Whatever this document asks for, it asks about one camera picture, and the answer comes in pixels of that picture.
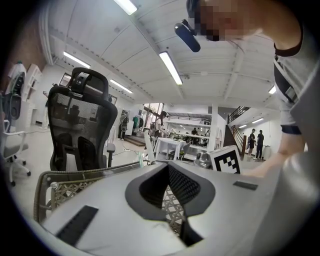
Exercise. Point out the long ceiling tube light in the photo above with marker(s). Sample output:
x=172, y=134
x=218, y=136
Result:
x=272, y=90
x=170, y=67
x=126, y=6
x=121, y=86
x=76, y=59
x=242, y=126
x=258, y=120

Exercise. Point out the person's grey printed t-shirt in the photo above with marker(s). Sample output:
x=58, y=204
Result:
x=307, y=75

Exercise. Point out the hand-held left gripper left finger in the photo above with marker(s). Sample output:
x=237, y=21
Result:
x=107, y=200

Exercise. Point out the black head-worn camera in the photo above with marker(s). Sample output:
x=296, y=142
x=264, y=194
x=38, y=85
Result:
x=187, y=36

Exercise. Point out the white desk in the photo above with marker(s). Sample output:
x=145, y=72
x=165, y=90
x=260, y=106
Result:
x=170, y=145

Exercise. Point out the grey shell office chair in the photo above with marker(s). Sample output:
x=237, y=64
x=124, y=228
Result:
x=12, y=107

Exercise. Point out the hanging clothes rack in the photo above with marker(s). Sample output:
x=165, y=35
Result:
x=137, y=122

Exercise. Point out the person's right forearm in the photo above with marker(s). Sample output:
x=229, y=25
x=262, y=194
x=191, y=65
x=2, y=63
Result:
x=275, y=160

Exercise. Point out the black mesh headrest office chair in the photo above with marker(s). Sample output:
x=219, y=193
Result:
x=86, y=152

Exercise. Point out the white shelf unit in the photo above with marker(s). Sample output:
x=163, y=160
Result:
x=32, y=82

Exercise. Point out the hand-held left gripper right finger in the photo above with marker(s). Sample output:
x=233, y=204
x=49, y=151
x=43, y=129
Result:
x=225, y=200

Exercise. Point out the wicker glass-top table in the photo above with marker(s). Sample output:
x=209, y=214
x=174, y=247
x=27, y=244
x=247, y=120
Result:
x=70, y=187

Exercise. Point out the white office chair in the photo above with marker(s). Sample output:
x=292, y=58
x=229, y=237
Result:
x=13, y=147

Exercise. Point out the black railing staircase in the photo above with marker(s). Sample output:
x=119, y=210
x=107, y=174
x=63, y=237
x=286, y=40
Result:
x=237, y=135

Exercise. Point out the white storage rack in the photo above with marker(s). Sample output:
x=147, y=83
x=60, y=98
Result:
x=190, y=120

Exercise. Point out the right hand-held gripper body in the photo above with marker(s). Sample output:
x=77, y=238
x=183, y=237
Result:
x=225, y=160

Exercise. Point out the white ceiling pipes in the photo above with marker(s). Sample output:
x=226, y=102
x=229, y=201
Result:
x=46, y=37

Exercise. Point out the person's head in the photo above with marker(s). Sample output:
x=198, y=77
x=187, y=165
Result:
x=275, y=22

